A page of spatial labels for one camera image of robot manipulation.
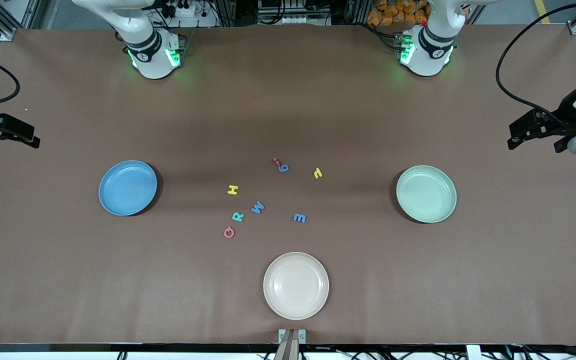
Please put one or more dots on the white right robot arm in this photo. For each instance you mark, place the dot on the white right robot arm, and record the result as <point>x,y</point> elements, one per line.
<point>153,60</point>

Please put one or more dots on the blue plate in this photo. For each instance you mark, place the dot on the blue plate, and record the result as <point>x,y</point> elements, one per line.
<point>128,188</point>

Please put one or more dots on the blue foam letter m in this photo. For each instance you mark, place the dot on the blue foam letter m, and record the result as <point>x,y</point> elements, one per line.
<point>299,218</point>

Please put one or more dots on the blue foam letter g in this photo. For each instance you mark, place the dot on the blue foam letter g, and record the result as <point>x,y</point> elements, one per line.
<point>284,169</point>

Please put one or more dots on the teal foam letter R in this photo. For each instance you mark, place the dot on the teal foam letter R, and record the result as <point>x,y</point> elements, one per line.
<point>238,216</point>

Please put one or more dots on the cream plate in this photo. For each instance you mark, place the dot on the cream plate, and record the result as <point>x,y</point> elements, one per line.
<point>296,285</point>

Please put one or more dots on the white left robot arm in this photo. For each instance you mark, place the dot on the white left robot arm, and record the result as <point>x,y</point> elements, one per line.
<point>425,60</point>

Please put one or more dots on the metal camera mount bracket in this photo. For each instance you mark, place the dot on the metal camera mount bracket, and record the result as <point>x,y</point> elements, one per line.
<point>292,340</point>

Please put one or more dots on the blue foam letter W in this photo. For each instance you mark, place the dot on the blue foam letter W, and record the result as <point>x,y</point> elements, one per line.
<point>258,207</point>

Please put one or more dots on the green plate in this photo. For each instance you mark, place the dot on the green plate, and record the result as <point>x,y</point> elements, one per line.
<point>426,194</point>

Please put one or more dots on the orange netted bags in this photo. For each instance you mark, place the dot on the orange netted bags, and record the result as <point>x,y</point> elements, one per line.
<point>393,12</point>

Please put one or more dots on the yellow foam letter r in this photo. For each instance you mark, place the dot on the yellow foam letter r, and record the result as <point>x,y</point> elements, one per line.
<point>318,173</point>

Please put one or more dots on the yellow foam letter H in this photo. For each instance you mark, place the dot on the yellow foam letter H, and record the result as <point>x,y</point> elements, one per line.
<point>233,189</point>

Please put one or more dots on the white power strip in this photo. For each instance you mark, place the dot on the white power strip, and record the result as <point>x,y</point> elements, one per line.
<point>183,9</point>

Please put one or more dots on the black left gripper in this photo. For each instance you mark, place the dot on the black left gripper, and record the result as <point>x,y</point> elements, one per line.
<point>566,114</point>

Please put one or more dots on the small white block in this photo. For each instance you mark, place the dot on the small white block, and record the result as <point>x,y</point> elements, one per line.
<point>473,352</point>

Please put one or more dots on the red foam letter Q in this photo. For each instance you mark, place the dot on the red foam letter Q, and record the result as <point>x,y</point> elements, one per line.
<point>226,232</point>

